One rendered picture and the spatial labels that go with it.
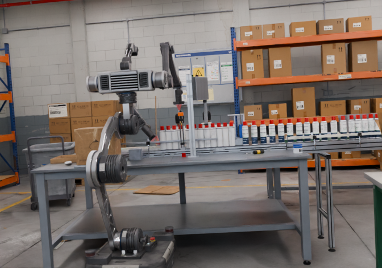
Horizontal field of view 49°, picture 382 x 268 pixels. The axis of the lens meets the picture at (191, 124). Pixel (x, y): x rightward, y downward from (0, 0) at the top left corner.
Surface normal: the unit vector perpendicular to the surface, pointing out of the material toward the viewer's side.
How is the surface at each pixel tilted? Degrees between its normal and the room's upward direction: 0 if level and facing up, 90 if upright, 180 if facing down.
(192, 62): 90
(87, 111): 90
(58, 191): 93
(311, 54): 90
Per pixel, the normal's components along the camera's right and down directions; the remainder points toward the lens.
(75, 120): -0.07, 0.04
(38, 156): 0.19, 0.10
